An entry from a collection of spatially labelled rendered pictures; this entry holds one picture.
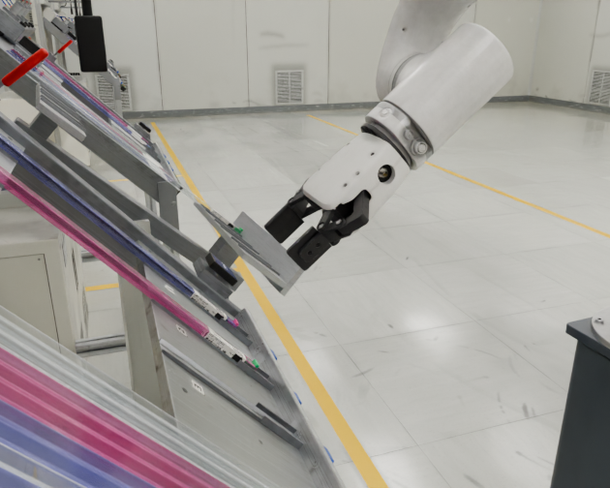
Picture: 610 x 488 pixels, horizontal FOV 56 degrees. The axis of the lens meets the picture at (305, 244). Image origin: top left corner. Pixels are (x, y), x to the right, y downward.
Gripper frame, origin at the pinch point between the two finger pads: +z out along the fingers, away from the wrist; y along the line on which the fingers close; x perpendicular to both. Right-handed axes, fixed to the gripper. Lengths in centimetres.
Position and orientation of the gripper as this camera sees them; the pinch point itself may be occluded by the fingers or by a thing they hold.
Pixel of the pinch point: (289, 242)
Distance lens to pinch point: 65.4
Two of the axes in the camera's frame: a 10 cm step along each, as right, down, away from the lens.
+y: -3.2, -3.1, 9.0
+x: -6.2, -6.5, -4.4
